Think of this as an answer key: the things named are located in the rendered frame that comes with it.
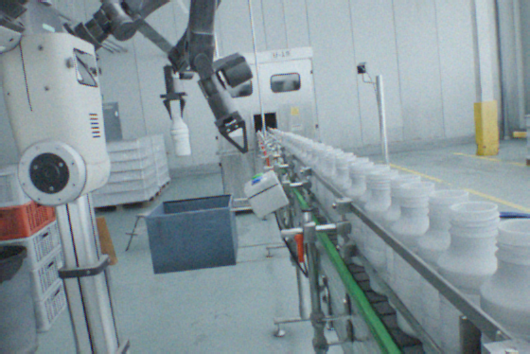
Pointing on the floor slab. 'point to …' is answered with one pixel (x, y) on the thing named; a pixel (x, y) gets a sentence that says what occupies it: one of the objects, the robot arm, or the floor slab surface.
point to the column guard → (486, 128)
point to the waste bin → (16, 303)
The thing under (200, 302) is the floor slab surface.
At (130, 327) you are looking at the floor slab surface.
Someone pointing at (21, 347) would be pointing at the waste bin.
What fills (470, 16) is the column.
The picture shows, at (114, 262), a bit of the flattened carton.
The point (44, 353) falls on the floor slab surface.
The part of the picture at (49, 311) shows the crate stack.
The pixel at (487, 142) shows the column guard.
